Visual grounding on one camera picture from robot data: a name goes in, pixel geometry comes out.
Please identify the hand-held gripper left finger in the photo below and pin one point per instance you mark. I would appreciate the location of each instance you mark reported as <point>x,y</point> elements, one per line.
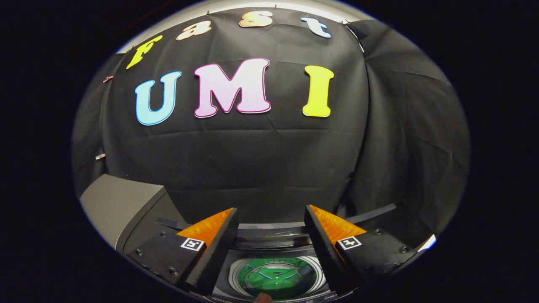
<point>214,256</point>

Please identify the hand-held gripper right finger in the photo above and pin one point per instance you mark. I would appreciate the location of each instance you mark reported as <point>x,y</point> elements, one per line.
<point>326,252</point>

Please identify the grey washing machine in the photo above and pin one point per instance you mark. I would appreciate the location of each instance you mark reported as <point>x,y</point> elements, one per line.
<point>273,256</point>

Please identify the green polo shirt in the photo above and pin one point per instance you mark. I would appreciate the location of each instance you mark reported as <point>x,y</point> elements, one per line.
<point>273,280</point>

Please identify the grey cabinet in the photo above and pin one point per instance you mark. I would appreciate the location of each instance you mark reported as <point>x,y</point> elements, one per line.
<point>118,202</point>

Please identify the red clip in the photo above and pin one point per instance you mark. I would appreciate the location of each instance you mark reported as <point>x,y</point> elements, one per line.
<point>108,78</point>

